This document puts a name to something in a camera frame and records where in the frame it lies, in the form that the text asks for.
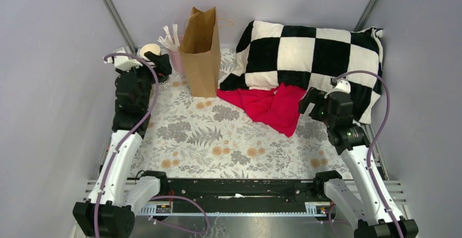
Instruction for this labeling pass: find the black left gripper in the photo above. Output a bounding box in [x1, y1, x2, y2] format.
[117, 52, 172, 108]

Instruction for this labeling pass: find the black paper coffee cup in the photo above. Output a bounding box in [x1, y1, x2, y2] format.
[139, 43, 162, 62]

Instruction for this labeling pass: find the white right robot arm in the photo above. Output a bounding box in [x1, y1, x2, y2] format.
[299, 88, 418, 237]

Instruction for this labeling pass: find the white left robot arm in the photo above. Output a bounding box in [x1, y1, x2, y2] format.
[72, 50, 172, 237]

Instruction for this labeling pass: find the pink cup holder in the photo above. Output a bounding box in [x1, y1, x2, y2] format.
[168, 35, 185, 74]

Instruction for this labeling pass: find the brown paper bag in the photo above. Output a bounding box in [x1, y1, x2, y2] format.
[179, 7, 221, 97]

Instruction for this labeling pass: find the red cloth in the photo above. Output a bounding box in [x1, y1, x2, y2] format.
[217, 83, 306, 137]

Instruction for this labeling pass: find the checkered black white pillow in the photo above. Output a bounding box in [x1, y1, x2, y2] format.
[220, 20, 384, 124]

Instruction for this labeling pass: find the floral table mat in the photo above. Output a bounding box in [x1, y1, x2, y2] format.
[123, 48, 365, 180]

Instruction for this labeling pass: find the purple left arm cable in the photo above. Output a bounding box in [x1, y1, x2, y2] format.
[93, 52, 160, 238]

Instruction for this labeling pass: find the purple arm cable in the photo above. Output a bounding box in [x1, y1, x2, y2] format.
[330, 70, 407, 238]
[93, 52, 160, 238]

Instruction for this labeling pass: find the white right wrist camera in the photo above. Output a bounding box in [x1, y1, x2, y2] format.
[325, 78, 351, 98]

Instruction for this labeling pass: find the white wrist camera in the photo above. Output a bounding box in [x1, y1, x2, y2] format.
[104, 56, 142, 71]
[325, 78, 351, 98]

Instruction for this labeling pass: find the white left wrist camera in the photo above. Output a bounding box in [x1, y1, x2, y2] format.
[104, 56, 142, 71]

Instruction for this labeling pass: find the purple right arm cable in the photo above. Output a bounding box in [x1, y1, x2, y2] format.
[330, 70, 407, 238]

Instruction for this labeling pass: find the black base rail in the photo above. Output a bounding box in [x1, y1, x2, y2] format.
[139, 178, 331, 217]

